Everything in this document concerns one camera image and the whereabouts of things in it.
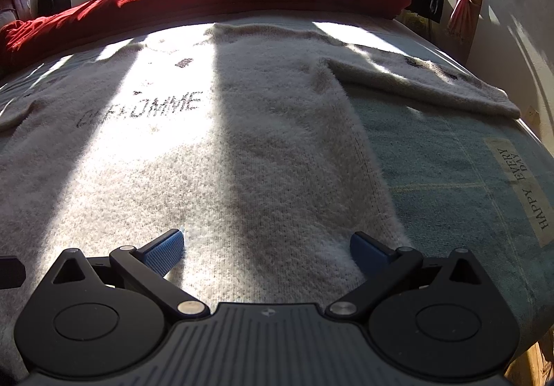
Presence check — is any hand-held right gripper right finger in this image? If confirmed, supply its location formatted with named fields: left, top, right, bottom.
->
left=327, top=231, right=483, bottom=319

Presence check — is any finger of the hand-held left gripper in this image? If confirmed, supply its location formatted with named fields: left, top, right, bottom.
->
left=0, top=255, right=26, bottom=289

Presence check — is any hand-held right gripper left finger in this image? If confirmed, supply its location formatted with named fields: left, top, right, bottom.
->
left=52, top=228, right=211, bottom=321

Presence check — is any cream knitted sweater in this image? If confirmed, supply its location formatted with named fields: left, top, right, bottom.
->
left=0, top=22, right=522, bottom=378

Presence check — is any yellow bag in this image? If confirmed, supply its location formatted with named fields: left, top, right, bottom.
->
left=398, top=9, right=427, bottom=32

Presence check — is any brown wooden headboard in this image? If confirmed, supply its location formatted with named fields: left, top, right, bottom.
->
left=0, top=0, right=31, bottom=23

